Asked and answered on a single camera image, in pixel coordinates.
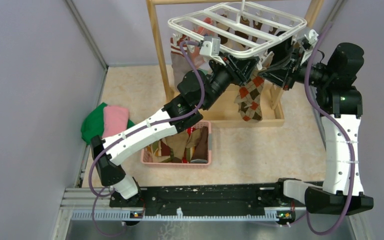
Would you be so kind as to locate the pink plastic basket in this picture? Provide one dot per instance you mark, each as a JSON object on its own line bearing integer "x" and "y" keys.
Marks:
{"x": 208, "y": 152}

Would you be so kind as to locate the green cloth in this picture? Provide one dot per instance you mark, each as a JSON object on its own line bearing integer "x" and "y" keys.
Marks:
{"x": 93, "y": 124}

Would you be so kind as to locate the maroon striped sock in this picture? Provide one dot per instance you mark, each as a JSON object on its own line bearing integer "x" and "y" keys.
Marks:
{"x": 180, "y": 65}

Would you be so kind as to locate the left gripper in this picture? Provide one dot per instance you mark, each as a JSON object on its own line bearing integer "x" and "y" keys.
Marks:
{"x": 240, "y": 68}

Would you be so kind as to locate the black sock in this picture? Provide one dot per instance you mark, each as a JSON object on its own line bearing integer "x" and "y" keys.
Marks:
{"x": 281, "y": 52}

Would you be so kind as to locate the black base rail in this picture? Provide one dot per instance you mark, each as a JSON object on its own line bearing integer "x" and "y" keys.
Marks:
{"x": 258, "y": 202}

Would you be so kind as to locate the wooden rack stand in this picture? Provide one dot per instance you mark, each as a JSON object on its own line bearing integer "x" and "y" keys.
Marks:
{"x": 224, "y": 113}

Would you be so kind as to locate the pink sock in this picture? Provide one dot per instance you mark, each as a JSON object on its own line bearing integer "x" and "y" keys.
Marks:
{"x": 198, "y": 60}
{"x": 202, "y": 30}

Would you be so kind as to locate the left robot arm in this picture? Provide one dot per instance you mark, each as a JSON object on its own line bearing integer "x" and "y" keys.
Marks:
{"x": 197, "y": 91}

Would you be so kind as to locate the pink folded cloth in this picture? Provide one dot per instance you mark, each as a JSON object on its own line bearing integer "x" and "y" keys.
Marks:
{"x": 115, "y": 120}

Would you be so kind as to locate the beige argyle sock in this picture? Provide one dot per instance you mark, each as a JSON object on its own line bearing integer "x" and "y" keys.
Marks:
{"x": 248, "y": 100}
{"x": 265, "y": 60}

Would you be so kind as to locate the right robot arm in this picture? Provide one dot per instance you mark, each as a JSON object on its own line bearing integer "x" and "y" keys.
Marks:
{"x": 340, "y": 109}

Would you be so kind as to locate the striped socks in basket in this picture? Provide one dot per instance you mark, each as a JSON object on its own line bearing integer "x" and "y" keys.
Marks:
{"x": 185, "y": 149}

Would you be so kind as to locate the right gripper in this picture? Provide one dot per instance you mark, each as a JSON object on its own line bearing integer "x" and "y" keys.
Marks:
{"x": 278, "y": 75}

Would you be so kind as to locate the white clip hanger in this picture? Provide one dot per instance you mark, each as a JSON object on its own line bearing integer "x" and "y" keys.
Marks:
{"x": 229, "y": 13}

